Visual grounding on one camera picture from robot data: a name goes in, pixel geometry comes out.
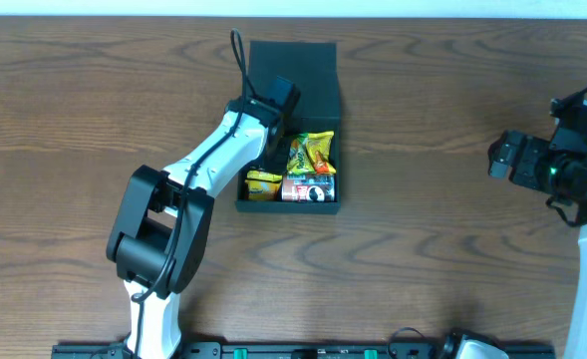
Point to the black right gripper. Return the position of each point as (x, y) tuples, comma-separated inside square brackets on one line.
[(510, 156)]

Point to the orange yellow peanut snack packet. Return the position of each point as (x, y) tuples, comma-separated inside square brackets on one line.
[(318, 147)]

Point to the green pandan cake packet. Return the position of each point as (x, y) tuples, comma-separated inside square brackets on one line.
[(298, 159)]

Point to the red Pringles can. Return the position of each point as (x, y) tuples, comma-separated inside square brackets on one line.
[(308, 188)]

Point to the black gift box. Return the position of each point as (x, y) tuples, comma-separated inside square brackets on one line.
[(312, 68)]

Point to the yellow biscuit packet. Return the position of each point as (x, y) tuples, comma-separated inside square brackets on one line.
[(258, 190)]

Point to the yellow Apollo wafer packet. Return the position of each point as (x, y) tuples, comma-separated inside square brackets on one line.
[(263, 176)]

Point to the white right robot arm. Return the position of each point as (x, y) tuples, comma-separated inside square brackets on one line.
[(557, 167)]

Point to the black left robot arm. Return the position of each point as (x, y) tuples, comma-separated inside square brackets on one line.
[(160, 233)]

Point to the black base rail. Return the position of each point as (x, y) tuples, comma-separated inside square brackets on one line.
[(214, 350)]

